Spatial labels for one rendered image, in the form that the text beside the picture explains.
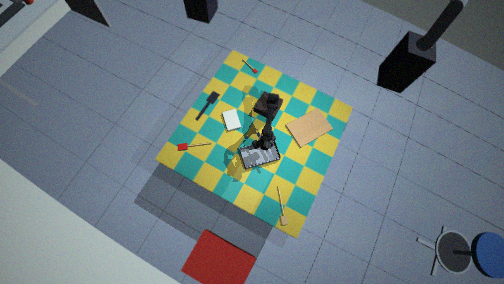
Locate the light wooden board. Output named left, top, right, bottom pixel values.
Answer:
left=286, top=107, right=333, bottom=148

